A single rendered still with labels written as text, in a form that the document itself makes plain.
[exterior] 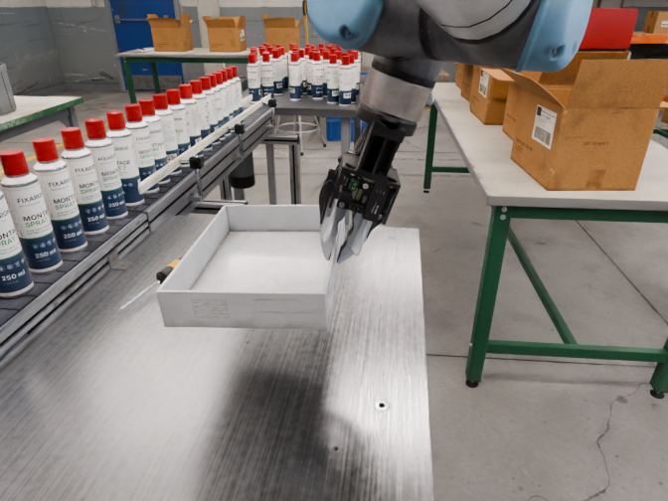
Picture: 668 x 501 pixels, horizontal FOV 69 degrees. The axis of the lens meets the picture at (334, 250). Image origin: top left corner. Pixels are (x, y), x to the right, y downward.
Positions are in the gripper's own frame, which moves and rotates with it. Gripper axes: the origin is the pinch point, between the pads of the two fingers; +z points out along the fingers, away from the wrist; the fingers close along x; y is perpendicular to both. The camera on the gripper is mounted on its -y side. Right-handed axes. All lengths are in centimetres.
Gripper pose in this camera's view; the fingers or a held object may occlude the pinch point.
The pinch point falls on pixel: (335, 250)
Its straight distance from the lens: 67.1
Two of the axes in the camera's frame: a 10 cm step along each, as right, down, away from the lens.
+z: -3.1, 8.4, 4.4
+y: -0.3, 4.6, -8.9
